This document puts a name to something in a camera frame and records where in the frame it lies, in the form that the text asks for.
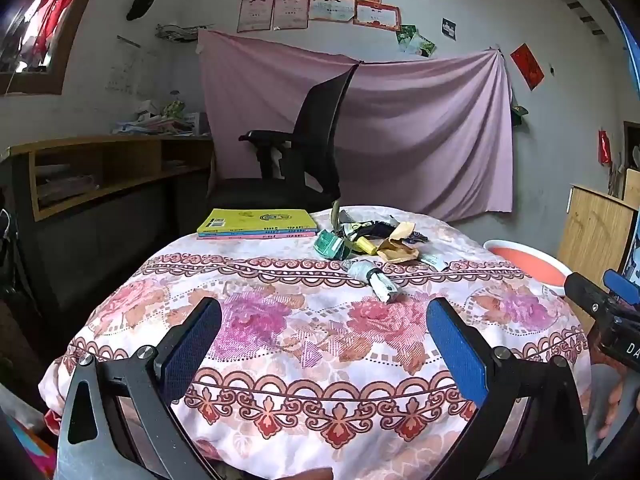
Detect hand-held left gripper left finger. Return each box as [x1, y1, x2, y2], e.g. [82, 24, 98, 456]
[54, 297, 223, 480]

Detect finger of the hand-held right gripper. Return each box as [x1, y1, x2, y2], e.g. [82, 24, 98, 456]
[564, 272, 618, 322]
[602, 268, 640, 306]

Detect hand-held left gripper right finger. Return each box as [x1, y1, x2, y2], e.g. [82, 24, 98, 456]
[426, 297, 591, 480]

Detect red basin with white rim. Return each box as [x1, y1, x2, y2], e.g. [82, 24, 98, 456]
[482, 239, 573, 293]

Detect silver wrapper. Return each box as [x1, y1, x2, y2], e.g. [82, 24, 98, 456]
[367, 269, 403, 304]

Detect brown paper bag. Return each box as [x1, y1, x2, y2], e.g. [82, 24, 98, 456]
[375, 222, 421, 265]

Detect black snack wrapper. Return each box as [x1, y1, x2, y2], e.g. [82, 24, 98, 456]
[350, 220, 401, 241]

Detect green patterned packet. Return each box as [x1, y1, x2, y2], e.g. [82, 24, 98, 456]
[314, 230, 346, 261]

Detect person's right hand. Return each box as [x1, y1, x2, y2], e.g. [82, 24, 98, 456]
[597, 370, 631, 441]

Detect light wooden cabinet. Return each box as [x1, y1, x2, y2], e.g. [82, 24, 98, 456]
[556, 167, 640, 281]

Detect thin pink book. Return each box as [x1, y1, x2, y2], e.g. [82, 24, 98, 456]
[197, 233, 317, 241]

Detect floral pink tablecloth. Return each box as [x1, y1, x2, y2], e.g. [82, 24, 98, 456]
[39, 205, 593, 480]

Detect wooden shelf desk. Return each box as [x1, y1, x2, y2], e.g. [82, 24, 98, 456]
[0, 133, 217, 311]

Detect black office chair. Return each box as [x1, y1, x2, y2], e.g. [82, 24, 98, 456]
[207, 66, 357, 213]

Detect pink hanging cloth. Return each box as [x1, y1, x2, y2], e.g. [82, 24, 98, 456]
[196, 29, 516, 223]

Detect pile of papers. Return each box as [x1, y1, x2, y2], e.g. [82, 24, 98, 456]
[112, 99, 211, 137]

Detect blue dotted printed curtain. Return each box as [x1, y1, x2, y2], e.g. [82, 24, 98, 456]
[605, 0, 640, 96]

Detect black hat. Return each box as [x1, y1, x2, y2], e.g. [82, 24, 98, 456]
[126, 0, 156, 22]

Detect wooden framed window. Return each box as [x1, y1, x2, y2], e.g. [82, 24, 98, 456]
[0, 0, 111, 97]

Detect dark wooden door frame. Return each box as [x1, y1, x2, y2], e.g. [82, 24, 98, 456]
[622, 121, 640, 171]

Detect red paper wall sign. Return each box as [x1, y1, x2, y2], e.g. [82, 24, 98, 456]
[510, 42, 546, 91]

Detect green wall photos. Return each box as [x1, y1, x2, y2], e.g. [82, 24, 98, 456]
[396, 24, 437, 57]

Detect wire wall rack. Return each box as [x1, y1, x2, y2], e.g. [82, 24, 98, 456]
[155, 23, 199, 44]

